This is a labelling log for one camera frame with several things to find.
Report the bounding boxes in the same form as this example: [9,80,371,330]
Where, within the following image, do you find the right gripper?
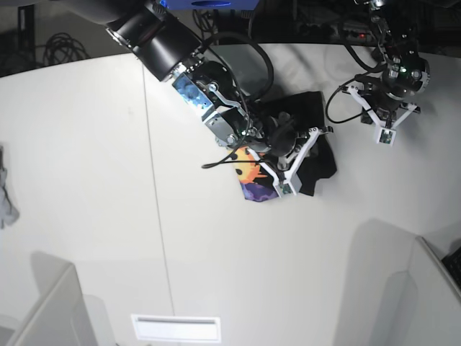
[251,111,334,172]

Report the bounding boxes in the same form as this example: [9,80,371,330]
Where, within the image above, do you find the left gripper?
[347,83,420,125]

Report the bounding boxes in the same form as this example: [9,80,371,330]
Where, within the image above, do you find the black T-shirt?
[231,92,337,203]

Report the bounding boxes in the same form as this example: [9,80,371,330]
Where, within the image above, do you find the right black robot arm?
[76,1,337,179]

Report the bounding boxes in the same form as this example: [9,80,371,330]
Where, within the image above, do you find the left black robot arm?
[325,1,430,129]

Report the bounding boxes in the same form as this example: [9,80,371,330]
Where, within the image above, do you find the black keyboard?
[442,248,461,288]

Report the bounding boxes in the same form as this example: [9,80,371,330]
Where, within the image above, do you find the blue box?
[160,0,259,10]

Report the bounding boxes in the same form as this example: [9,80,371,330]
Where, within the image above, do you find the white right partition panel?
[381,236,461,346]

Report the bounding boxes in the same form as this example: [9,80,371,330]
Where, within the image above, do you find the white partition panel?
[1,252,117,345]
[381,236,461,346]

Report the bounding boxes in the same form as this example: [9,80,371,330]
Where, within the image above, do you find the white left partition panel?
[1,252,117,345]

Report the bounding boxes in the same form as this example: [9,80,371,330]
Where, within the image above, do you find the grey cloth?
[0,146,19,229]

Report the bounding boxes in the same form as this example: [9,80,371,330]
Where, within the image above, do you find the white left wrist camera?
[348,86,421,146]

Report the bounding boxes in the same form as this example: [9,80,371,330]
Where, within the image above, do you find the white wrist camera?
[246,127,323,198]
[348,86,421,146]

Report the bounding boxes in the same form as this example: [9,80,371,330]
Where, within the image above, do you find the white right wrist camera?
[246,127,323,198]

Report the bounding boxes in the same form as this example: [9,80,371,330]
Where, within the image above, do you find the black coiled cable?
[42,32,91,68]

